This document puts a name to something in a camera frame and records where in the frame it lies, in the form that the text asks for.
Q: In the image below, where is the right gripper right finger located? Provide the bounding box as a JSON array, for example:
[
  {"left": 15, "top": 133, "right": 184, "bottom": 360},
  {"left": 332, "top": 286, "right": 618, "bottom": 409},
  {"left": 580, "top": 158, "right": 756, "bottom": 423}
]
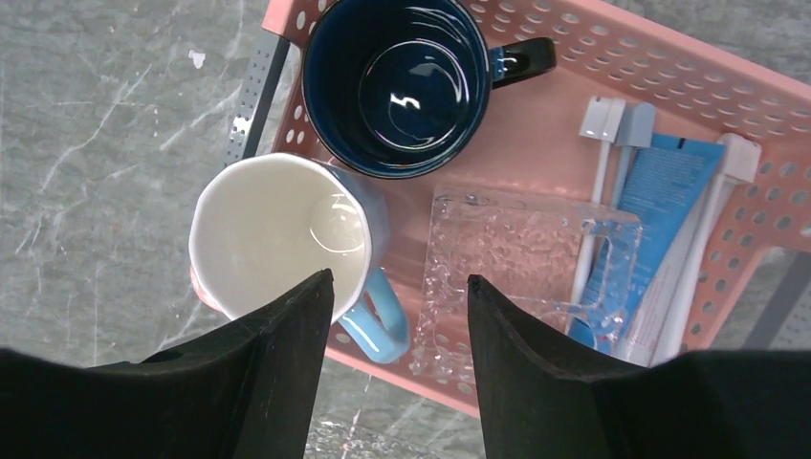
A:
[{"left": 468, "top": 275, "right": 810, "bottom": 458}]

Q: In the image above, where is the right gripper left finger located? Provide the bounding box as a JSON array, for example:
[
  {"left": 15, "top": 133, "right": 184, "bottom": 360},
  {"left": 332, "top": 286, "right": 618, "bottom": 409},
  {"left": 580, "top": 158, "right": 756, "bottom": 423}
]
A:
[{"left": 1, "top": 270, "right": 334, "bottom": 458}]

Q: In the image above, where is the light blue white mug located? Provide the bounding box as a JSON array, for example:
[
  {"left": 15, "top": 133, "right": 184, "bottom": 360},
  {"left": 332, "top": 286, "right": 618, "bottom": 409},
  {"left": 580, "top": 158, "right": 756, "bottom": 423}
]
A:
[{"left": 188, "top": 153, "right": 410, "bottom": 363}]

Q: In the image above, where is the clear acrylic toothbrush holder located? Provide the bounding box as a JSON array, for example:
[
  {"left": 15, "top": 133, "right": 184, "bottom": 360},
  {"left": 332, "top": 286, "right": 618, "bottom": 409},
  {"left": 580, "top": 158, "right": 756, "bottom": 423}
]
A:
[{"left": 410, "top": 184, "right": 643, "bottom": 393}]

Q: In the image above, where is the pink perforated plastic basket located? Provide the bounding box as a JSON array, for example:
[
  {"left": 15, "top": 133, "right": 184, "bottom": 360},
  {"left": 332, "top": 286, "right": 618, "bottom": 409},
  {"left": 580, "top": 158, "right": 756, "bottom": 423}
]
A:
[{"left": 189, "top": 0, "right": 811, "bottom": 420}]

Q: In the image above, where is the clear textured oval tray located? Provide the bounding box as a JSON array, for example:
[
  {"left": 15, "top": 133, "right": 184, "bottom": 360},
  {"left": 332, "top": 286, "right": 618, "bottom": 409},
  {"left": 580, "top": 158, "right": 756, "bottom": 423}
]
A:
[{"left": 303, "top": 417, "right": 484, "bottom": 458}]

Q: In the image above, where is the blue toothpaste tube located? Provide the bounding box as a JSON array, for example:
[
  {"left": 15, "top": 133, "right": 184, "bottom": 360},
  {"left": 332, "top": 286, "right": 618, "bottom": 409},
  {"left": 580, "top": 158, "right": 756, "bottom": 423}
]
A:
[{"left": 569, "top": 134, "right": 725, "bottom": 357}]

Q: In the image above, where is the white toothbrush at basket side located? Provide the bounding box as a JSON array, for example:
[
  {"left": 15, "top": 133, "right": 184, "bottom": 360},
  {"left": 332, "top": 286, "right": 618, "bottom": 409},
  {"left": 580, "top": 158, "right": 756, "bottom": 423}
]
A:
[{"left": 651, "top": 133, "right": 762, "bottom": 365}]

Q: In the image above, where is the dark blue mug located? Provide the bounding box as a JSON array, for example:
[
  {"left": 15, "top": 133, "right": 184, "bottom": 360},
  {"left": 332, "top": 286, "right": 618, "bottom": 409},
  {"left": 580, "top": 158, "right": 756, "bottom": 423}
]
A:
[{"left": 302, "top": 0, "right": 557, "bottom": 179}]

